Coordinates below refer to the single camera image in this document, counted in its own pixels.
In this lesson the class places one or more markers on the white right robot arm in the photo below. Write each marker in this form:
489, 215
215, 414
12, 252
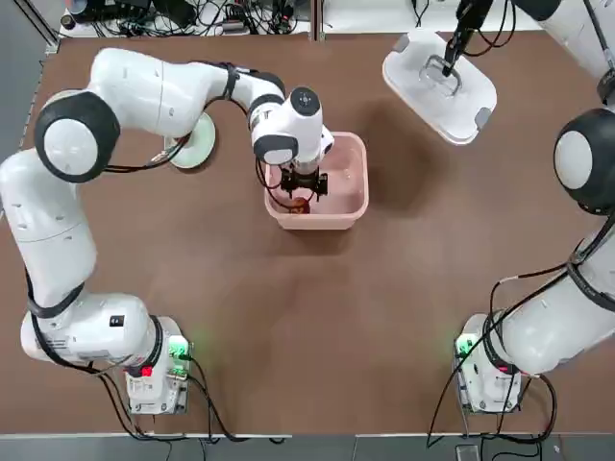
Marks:
543, 336

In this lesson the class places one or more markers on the pink storage box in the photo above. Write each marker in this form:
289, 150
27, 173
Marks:
343, 192

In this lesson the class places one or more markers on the black equipment case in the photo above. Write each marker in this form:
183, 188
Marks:
120, 7

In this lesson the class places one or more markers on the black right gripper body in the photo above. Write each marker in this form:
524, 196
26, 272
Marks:
473, 14

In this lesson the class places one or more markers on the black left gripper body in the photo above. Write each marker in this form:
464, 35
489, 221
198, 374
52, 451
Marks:
305, 182

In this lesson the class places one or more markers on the dark red apple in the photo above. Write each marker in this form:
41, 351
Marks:
299, 205

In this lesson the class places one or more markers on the green plate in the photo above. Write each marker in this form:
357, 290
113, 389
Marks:
202, 153

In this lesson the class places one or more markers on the white box lid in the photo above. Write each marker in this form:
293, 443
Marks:
461, 110

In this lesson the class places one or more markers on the aluminium frame post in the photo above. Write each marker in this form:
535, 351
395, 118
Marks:
318, 19

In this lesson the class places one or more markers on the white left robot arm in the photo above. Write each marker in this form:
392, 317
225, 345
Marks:
53, 230

